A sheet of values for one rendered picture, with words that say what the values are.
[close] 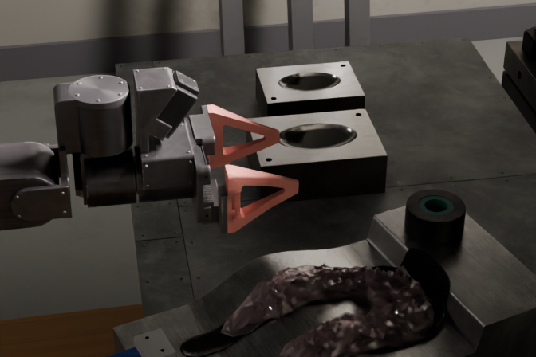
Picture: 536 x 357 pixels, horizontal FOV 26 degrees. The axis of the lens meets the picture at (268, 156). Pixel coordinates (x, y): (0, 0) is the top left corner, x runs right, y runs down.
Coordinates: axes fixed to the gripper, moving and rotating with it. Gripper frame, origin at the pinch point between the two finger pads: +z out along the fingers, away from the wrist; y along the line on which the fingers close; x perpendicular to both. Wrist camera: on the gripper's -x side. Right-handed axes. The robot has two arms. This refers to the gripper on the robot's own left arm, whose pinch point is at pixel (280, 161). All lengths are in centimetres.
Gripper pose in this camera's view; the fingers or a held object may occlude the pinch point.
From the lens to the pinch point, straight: 116.9
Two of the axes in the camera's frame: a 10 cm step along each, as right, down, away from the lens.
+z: 9.8, -0.9, 1.6
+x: -0.1, 8.5, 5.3
